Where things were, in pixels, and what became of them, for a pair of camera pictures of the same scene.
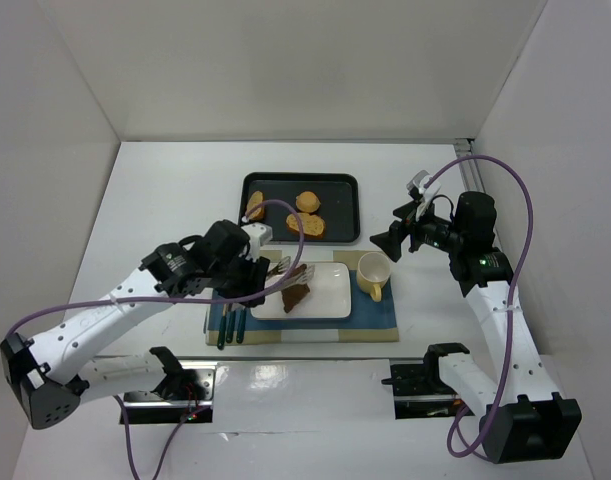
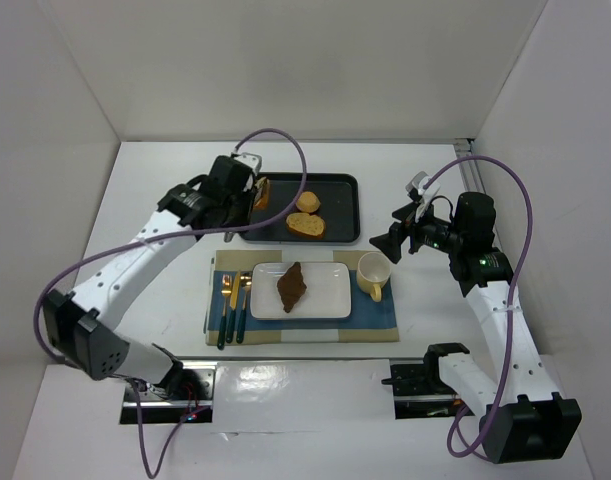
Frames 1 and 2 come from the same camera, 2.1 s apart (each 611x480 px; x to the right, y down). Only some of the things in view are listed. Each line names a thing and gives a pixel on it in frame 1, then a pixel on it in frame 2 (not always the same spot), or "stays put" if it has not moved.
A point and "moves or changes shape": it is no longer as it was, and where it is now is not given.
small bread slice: [256, 198] moves or changes shape
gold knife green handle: [230, 323] stays put
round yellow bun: [308, 201] stays put
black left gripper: [258, 281] → [248, 197]
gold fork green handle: [221, 335] stays put
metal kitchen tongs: [303, 276] → [249, 185]
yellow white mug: [373, 269] stays put
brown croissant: [292, 295] stays put
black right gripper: [402, 232] stays put
